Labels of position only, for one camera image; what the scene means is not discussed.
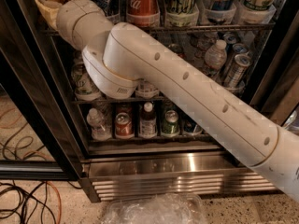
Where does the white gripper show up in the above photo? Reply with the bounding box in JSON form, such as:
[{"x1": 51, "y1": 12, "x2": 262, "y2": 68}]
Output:
[{"x1": 35, "y1": 0, "x2": 107, "y2": 45}]

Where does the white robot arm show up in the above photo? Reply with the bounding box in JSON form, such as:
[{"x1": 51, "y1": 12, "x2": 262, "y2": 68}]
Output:
[{"x1": 35, "y1": 0, "x2": 299, "y2": 201}]

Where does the red cola can top shelf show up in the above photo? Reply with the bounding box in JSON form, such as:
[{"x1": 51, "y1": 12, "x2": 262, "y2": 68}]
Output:
[{"x1": 127, "y1": 0, "x2": 159, "y2": 27}]

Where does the white green can middle shelf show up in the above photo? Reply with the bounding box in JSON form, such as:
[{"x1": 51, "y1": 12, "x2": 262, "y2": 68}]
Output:
[{"x1": 71, "y1": 63, "x2": 101, "y2": 101}]

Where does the tea bottle middle shelf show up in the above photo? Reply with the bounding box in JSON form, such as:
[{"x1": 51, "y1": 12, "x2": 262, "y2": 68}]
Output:
[{"x1": 135, "y1": 80, "x2": 159, "y2": 99}]

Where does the tea bottle shelf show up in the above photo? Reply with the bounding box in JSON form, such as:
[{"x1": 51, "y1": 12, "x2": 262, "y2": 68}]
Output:
[
  {"x1": 135, "y1": 80, "x2": 159, "y2": 99},
  {"x1": 138, "y1": 102, "x2": 157, "y2": 138}
]

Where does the water bottle bottom shelf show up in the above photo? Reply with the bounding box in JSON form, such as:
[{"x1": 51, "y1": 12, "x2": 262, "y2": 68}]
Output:
[{"x1": 87, "y1": 108, "x2": 112, "y2": 141}]

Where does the water bottle shelf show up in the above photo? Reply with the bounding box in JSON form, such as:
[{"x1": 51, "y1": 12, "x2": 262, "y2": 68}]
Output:
[
  {"x1": 203, "y1": 39, "x2": 227, "y2": 77},
  {"x1": 87, "y1": 108, "x2": 112, "y2": 141}
]

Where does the red can bottom shelf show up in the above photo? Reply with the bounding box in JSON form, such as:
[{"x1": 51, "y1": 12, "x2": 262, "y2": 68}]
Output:
[{"x1": 115, "y1": 112, "x2": 134, "y2": 139}]

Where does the tea bottle bottom shelf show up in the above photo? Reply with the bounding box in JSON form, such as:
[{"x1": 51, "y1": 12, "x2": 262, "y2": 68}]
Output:
[{"x1": 138, "y1": 102, "x2": 157, "y2": 138}]

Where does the water bottle middle shelf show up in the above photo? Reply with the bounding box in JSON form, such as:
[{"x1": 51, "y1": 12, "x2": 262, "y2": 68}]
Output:
[{"x1": 203, "y1": 39, "x2": 227, "y2": 77}]

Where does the green can bottom shelf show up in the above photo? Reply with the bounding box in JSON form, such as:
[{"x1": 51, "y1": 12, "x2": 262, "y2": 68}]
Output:
[{"x1": 162, "y1": 110, "x2": 179, "y2": 137}]

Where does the blue can bottom shelf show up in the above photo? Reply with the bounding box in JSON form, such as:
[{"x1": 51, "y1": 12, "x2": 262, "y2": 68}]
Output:
[{"x1": 183, "y1": 116, "x2": 203, "y2": 135}]

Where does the silver slim can middle shelf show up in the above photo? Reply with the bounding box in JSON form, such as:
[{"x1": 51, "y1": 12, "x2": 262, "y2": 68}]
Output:
[{"x1": 223, "y1": 54, "x2": 251, "y2": 88}]

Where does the clear plastic bin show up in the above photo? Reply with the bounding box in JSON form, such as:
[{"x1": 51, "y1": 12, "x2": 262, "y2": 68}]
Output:
[{"x1": 100, "y1": 193, "x2": 208, "y2": 224}]

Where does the middle wire shelf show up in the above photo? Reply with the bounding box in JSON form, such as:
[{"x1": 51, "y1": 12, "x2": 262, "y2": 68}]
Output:
[{"x1": 72, "y1": 96, "x2": 166, "y2": 105}]

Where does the wire shelf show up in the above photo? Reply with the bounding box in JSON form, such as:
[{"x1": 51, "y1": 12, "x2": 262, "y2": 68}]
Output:
[
  {"x1": 40, "y1": 22, "x2": 278, "y2": 37},
  {"x1": 72, "y1": 96, "x2": 166, "y2": 105}
]

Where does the top wire shelf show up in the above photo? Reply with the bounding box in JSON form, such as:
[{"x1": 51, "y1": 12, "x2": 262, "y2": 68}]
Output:
[{"x1": 40, "y1": 22, "x2": 278, "y2": 37}]

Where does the black cable bundle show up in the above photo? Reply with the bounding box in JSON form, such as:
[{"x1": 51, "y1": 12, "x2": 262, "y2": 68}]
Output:
[{"x1": 0, "y1": 121, "x2": 83, "y2": 224}]

